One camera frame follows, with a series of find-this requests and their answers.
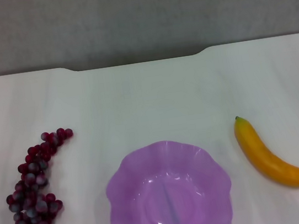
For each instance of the yellow banana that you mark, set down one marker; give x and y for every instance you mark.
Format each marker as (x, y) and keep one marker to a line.
(271, 164)

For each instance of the dark red grape bunch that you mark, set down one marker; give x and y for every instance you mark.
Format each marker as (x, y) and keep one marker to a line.
(34, 200)

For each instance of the purple scalloped plastic bowl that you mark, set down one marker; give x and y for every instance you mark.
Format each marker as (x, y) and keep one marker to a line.
(138, 191)

